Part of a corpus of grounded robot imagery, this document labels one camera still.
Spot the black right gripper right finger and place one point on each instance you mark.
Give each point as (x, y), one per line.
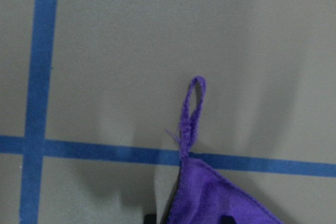
(227, 220)

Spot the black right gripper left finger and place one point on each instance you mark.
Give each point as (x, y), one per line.
(149, 219)

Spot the purple microfibre towel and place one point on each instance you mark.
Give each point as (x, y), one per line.
(203, 195)

